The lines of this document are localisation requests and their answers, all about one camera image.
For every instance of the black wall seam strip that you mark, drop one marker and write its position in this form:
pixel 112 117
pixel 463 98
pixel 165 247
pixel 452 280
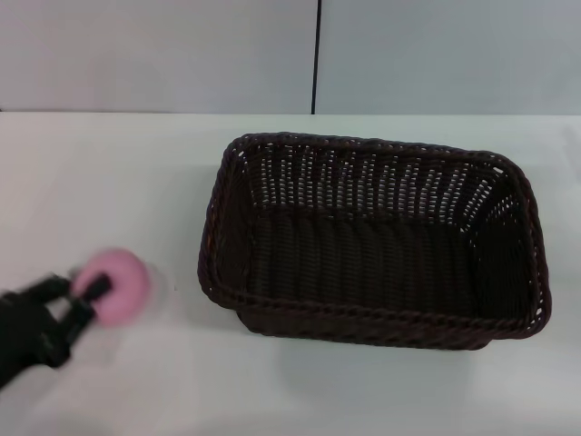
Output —
pixel 316 54

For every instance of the pink toy peach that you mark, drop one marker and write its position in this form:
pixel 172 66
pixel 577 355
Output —
pixel 122 286

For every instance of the dark brown wicker basket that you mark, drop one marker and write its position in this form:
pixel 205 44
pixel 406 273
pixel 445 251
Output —
pixel 377 254

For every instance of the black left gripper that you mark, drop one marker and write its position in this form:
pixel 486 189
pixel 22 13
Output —
pixel 25 331

